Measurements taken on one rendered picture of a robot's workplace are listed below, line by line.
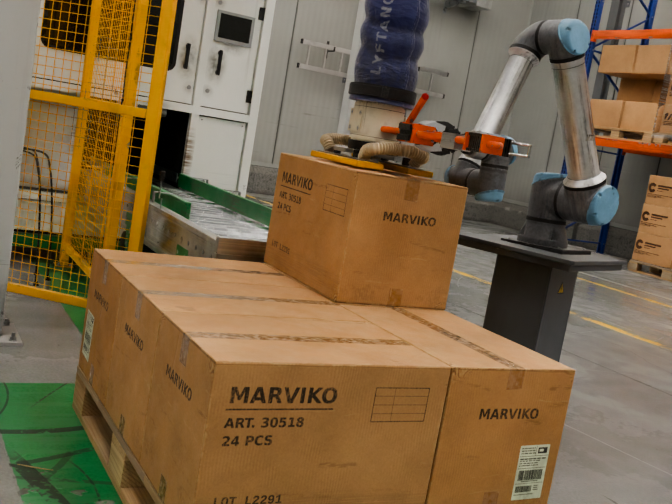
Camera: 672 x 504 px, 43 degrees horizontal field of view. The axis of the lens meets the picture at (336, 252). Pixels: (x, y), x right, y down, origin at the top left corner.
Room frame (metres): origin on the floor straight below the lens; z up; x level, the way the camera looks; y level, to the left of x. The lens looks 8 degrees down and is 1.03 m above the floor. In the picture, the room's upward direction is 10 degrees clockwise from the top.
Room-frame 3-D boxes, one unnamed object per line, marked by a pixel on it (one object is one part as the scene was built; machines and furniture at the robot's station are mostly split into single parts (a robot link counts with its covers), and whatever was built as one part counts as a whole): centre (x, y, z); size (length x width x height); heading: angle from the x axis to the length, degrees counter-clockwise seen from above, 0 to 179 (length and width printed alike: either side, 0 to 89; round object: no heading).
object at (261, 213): (4.65, 0.62, 0.60); 1.60 x 0.10 x 0.09; 29
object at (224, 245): (3.18, 0.12, 0.58); 0.70 x 0.03 x 0.06; 119
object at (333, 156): (2.82, 0.02, 0.98); 0.34 x 0.10 x 0.05; 29
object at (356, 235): (2.86, -0.06, 0.74); 0.60 x 0.40 x 0.40; 28
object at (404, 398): (2.44, 0.06, 0.34); 1.20 x 1.00 x 0.40; 29
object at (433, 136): (2.75, -0.26, 1.08); 0.93 x 0.30 x 0.04; 29
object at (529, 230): (3.24, -0.77, 0.81); 0.19 x 0.19 x 0.10
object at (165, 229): (4.05, 0.97, 0.50); 2.31 x 0.05 x 0.19; 29
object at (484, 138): (2.34, -0.35, 1.08); 0.08 x 0.07 x 0.05; 29
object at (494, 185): (2.81, -0.46, 0.97); 0.12 x 0.09 x 0.12; 37
